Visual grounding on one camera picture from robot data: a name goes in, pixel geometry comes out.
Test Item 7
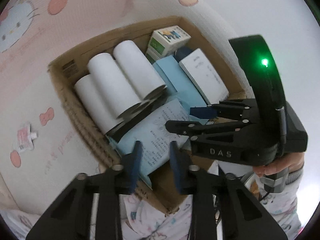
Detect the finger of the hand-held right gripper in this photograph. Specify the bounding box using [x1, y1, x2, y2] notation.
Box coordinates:
[189, 99, 258, 120]
[165, 118, 258, 137]

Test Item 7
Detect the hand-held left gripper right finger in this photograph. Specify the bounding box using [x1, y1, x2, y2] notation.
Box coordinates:
[169, 140, 288, 240]

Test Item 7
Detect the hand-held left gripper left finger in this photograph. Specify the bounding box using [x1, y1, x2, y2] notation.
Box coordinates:
[25, 140, 144, 240]

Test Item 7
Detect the blue white wipes packet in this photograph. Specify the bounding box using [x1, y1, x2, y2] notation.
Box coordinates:
[117, 99, 192, 183]

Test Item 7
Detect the cardboard box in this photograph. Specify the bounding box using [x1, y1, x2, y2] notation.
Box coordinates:
[47, 16, 248, 215]

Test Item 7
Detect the white paper roll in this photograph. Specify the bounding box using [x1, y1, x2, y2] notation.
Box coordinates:
[87, 52, 150, 120]
[74, 74, 125, 134]
[112, 40, 167, 101]

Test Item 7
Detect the person's right hand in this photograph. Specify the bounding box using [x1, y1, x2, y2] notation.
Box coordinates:
[253, 152, 305, 178]

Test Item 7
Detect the white tissue packet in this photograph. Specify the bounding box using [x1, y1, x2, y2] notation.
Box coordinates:
[179, 48, 230, 105]

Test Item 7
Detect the light blue packet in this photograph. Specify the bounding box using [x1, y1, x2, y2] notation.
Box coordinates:
[152, 56, 208, 125]

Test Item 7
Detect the person's printed pajamas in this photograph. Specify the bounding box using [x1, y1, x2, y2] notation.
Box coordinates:
[120, 160, 303, 240]

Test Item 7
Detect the dark blue round object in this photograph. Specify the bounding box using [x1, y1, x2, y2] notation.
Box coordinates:
[174, 46, 193, 62]

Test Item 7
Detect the small green white box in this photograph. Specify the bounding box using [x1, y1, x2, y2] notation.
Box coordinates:
[145, 47, 160, 61]

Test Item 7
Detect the green white cartoon box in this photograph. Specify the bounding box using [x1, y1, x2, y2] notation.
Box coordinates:
[147, 25, 192, 57]

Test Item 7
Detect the pink spout pouch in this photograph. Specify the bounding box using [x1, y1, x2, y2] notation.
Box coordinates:
[16, 123, 38, 152]

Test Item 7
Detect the pink white printed sofa cover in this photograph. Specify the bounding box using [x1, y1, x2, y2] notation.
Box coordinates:
[0, 0, 255, 240]

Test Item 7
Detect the black cable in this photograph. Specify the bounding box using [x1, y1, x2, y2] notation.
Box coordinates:
[260, 190, 275, 202]

